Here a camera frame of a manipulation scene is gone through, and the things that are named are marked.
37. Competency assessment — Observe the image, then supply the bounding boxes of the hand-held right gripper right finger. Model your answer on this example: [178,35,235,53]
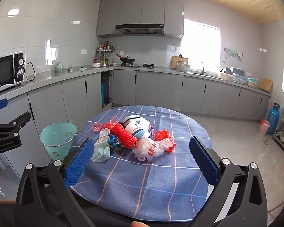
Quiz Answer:
[187,136,267,227]

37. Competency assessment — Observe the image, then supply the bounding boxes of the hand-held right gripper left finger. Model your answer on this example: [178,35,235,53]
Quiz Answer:
[15,138,95,227]

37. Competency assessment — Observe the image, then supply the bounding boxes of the pale green plastic packet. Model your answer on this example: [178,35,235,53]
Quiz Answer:
[90,128,113,163]

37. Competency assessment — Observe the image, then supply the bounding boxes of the teal cartoon print bin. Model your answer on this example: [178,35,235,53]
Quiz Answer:
[40,121,79,161]

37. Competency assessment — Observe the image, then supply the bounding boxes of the blue plastic scrap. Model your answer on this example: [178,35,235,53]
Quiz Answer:
[107,133,120,147]

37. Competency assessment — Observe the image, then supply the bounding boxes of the pink plastic wrapper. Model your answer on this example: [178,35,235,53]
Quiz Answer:
[92,116,119,133]

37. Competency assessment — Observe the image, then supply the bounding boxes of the red foam net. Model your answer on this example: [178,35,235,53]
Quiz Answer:
[106,122,139,150]

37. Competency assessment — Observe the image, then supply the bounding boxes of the clear red print plastic bag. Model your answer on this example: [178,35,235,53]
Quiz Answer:
[133,138,167,162]

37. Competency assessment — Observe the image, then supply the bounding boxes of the white printed paper container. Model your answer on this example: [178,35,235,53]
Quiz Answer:
[122,115,152,139]

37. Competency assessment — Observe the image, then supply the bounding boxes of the black and silver microwave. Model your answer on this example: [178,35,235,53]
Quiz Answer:
[0,51,27,97]

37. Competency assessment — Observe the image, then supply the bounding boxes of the blue plaid tablecloth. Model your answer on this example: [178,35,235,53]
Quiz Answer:
[70,105,215,223]

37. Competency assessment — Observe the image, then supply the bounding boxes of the white bin with red bag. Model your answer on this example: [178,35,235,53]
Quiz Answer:
[259,119,270,135]

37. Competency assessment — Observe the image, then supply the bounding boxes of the grey kitchen counter cabinets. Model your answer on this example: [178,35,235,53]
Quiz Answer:
[0,67,272,178]

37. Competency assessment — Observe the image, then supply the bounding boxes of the blue gas cylinder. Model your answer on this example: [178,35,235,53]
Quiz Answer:
[267,103,280,135]

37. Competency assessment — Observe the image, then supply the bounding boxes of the white basin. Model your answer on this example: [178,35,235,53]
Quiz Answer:
[219,67,235,81]

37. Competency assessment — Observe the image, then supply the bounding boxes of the light blue dish rack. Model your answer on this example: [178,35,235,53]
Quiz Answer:
[231,67,248,84]

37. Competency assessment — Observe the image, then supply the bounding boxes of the grey mixing bowl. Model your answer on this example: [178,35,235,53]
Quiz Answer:
[176,61,191,73]

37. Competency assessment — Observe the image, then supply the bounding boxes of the brown cardboard piece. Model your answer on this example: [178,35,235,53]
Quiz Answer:
[260,78,274,92]

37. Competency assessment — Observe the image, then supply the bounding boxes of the wooden cutting board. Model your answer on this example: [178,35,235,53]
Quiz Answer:
[171,55,182,69]

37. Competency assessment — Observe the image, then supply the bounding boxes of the metal spice rack with bottles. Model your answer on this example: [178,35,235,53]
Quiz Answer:
[96,40,115,67]

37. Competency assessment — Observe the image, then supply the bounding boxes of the black gas stove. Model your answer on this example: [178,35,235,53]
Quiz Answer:
[119,63,157,69]

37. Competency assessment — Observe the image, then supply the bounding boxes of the black wok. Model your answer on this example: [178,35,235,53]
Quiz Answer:
[116,53,136,64]

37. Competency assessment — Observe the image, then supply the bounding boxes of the bright kitchen window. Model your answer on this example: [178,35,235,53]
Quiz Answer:
[183,19,221,72]

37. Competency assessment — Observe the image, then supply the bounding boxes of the black range hood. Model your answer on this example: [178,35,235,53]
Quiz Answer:
[115,24,165,37]

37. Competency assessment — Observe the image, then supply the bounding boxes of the black power cable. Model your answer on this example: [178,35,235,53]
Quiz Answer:
[26,62,36,82]

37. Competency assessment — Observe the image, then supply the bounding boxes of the wall hook rack with cloths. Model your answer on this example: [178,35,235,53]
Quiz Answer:
[224,47,244,61]

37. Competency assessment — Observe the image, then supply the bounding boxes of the grey upper wall cabinets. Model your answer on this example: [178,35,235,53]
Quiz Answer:
[96,0,184,39]

